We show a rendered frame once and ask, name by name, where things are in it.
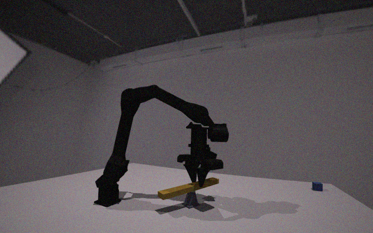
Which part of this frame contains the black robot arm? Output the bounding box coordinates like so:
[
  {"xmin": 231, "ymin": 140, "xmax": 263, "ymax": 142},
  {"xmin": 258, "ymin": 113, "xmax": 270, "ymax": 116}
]
[{"xmin": 94, "ymin": 85, "xmax": 228, "ymax": 207}]

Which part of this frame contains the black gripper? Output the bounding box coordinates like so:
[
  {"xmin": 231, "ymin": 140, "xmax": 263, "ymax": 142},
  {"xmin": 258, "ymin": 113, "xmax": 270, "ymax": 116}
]
[{"xmin": 177, "ymin": 141, "xmax": 223, "ymax": 187}]

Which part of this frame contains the yellow bar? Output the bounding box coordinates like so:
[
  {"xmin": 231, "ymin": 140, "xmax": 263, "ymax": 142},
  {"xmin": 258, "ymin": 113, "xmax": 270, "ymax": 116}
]
[{"xmin": 158, "ymin": 178, "xmax": 219, "ymax": 200}]

